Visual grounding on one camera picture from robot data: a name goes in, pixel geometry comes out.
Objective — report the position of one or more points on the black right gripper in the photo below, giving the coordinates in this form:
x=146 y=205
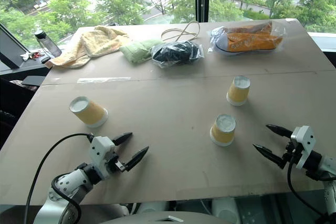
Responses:
x=290 y=153

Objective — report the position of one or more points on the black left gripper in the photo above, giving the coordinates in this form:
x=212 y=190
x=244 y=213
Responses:
x=115 y=163

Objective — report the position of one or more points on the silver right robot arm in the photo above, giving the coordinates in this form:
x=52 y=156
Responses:
x=324 y=171

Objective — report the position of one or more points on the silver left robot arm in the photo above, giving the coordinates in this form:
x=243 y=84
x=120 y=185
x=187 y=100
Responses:
x=68 y=187

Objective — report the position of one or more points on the yellow paper cup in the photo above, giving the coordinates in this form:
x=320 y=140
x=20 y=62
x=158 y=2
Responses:
x=88 y=112
x=223 y=130
x=238 y=90

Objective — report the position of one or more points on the clear tape strip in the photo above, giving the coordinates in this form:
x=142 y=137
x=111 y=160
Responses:
x=103 y=79

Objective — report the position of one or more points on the green folded cloth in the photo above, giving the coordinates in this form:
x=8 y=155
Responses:
x=137 y=49

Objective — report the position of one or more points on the orange shoes in plastic bag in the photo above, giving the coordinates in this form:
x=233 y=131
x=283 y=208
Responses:
x=249 y=39

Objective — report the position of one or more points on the black item in plastic bag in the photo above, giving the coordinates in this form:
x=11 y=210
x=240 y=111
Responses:
x=176 y=53

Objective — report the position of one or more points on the yellow towel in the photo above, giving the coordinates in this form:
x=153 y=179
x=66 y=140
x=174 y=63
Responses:
x=89 y=47

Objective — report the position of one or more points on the grey water bottle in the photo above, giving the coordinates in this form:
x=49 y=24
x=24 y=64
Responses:
x=47 y=43

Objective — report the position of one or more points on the keys with red tag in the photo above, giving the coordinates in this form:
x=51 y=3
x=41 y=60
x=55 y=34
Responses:
x=32 y=55

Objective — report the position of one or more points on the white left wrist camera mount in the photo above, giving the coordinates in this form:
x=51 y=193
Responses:
x=101 y=153

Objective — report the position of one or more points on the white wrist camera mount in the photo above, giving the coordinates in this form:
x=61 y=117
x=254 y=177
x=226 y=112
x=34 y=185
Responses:
x=303 y=142
x=101 y=153

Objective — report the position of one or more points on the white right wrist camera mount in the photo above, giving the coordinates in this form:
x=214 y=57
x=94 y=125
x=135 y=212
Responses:
x=303 y=142

